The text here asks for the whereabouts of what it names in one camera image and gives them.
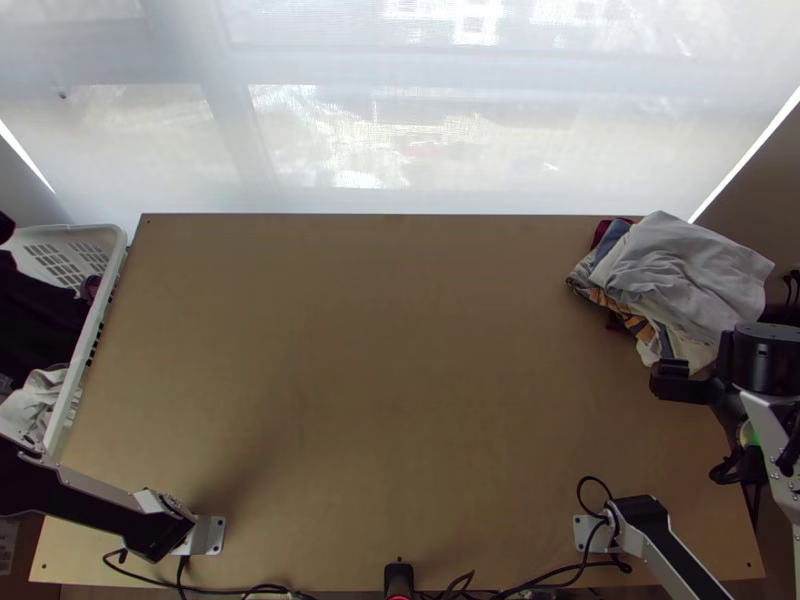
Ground pile of folded clothes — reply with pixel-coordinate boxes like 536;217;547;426
564;210;777;377

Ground white laundry basket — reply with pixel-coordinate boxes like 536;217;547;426
0;222;130;471

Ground heap of clothes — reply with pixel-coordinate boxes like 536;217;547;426
0;211;105;444

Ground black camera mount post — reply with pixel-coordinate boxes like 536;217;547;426
382;561;416;600

